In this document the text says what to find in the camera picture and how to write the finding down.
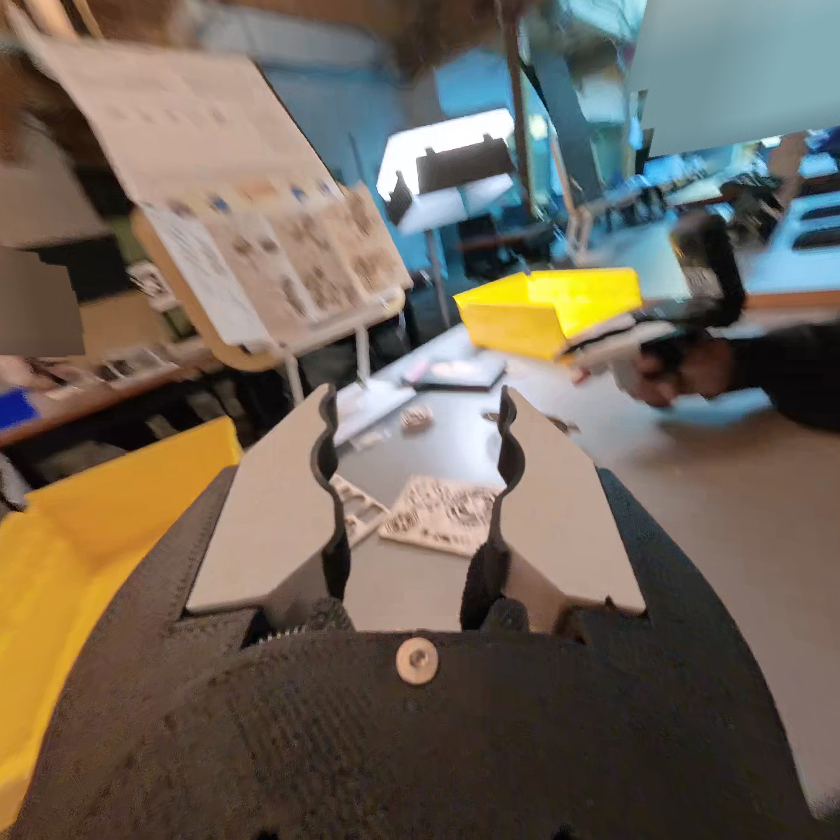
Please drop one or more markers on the printed instruction sheet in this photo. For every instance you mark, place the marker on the printed instruction sheet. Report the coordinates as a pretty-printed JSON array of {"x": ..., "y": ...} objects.
[{"x": 197, "y": 144}]

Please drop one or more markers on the person's right forearm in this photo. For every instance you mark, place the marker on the person's right forearm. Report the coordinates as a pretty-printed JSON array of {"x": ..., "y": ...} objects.
[{"x": 800, "y": 374}]

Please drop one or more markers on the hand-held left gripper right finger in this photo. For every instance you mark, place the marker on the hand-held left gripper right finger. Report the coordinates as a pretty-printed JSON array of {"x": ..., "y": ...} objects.
[{"x": 564, "y": 525}]

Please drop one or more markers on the wooden post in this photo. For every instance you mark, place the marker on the wooden post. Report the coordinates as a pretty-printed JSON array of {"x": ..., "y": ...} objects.
[{"x": 518, "y": 98}]

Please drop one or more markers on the blue flat item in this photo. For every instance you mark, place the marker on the blue flat item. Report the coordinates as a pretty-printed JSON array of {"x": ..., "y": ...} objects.
[{"x": 16, "y": 407}]

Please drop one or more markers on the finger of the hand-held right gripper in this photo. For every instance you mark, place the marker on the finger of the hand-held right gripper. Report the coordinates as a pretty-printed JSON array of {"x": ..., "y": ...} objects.
[
  {"x": 617, "y": 351},
  {"x": 607, "y": 330}
]

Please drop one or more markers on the wooden puzzle sheet with gears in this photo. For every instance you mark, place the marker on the wooden puzzle sheet with gears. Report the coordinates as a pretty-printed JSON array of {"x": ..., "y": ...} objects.
[{"x": 446, "y": 518}]

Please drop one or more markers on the white background table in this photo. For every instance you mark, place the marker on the white background table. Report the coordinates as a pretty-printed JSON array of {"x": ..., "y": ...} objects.
[{"x": 787, "y": 275}]

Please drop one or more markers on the black flat box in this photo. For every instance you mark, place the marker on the black flat box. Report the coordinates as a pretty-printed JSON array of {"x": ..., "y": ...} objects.
[{"x": 459, "y": 380}]

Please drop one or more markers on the black studio light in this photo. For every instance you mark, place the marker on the black studio light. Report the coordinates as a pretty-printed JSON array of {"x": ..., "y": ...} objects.
[{"x": 459, "y": 164}]

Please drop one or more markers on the round dark wooden part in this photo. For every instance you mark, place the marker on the round dark wooden part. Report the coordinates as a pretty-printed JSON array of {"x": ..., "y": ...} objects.
[{"x": 417, "y": 418}]

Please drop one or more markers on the wooden puzzle sheet curved cutouts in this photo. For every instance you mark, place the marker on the wooden puzzle sheet curved cutouts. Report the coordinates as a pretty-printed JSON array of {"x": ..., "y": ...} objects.
[{"x": 358, "y": 508}]

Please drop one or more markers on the wooden side table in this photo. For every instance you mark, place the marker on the wooden side table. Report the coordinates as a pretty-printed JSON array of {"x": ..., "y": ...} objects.
[{"x": 98, "y": 394}]

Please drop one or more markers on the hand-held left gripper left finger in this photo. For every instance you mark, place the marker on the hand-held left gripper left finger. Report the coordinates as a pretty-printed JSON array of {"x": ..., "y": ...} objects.
[{"x": 262, "y": 525}]

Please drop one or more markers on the large yellow plastic bin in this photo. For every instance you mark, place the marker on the large yellow plastic bin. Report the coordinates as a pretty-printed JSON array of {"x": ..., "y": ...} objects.
[{"x": 79, "y": 538}]

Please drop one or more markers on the grey desk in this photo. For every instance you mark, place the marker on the grey desk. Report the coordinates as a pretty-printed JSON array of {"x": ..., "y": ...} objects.
[{"x": 689, "y": 499}]

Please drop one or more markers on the wooden document stand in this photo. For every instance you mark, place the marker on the wooden document stand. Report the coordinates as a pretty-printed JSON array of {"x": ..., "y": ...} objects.
[{"x": 253, "y": 359}]

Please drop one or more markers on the person's right hand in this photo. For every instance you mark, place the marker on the person's right hand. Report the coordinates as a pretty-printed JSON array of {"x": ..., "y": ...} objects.
[{"x": 695, "y": 367}]

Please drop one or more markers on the small yellow plastic bin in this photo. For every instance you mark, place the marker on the small yellow plastic bin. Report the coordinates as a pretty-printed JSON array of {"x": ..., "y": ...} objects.
[{"x": 512, "y": 321}]

